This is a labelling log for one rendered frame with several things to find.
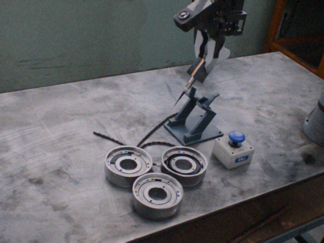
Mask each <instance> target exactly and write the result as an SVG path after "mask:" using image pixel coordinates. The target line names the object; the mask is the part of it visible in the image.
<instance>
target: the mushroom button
mask: <svg viewBox="0 0 324 243"><path fill-rule="evenodd" d="M229 139H230V140H231V141H233V143H234V144H237V143H241V142H244V140H245V135H244V133H242V132H240V131H231V132H230V133H229Z"/></svg>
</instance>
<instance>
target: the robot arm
mask: <svg viewBox="0 0 324 243"><path fill-rule="evenodd" d="M244 1H245V0H196V1H194V2H193V3H191V4H190V5H188V6H187V7H185V8H184V9H183V10H182V11H180V12H179V13H177V14H176V15H175V16H173V19H174V21H175V24H176V26H177V27H178V28H180V29H181V30H183V31H184V32H188V31H189V30H191V29H192V28H194V45H195V46H194V47H195V56H196V58H197V57H200V58H201V59H203V56H204V53H206V52H207V56H206V63H205V66H204V67H205V70H206V73H210V72H211V71H212V70H213V69H214V67H215V65H216V63H218V62H221V61H223V60H225V59H227V58H228V57H229V54H230V51H229V50H228V49H226V48H224V45H225V36H231V35H234V36H236V35H242V32H243V29H244V24H245V20H246V16H247V14H246V13H245V12H243V11H242V9H243V6H244ZM239 20H243V23H242V27H241V30H239V31H237V30H238V29H239V25H238V23H239ZM212 38H213V39H212ZM302 129H303V132H304V134H305V135H306V137H307V138H308V139H310V140H311V141H312V142H314V143H316V144H318V145H320V146H322V147H324V87H323V90H322V93H321V96H320V98H319V100H318V102H317V105H316V106H315V107H314V108H313V109H312V110H311V112H310V113H309V114H308V115H307V117H306V118H305V120H304V123H303V126H302Z"/></svg>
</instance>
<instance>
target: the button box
mask: <svg viewBox="0 0 324 243"><path fill-rule="evenodd" d="M254 151H255V149H254V148H253V147H252V146H251V145H249V143H248V142H247V141H246V140H244V142H241V143H237V144H234V143H233V141H231V140H230V139H229V136H225V137H221V138H217V139H215V142H214V146H213V151H212V154H213V155H214V156H215V157H216V158H217V159H218V160H219V161H220V162H221V163H222V165H223V166H224V167H225V168H226V169H227V170H231V169H234V168H238V167H241V166H244V165H246V164H250V162H251V160H252V158H253V154H254Z"/></svg>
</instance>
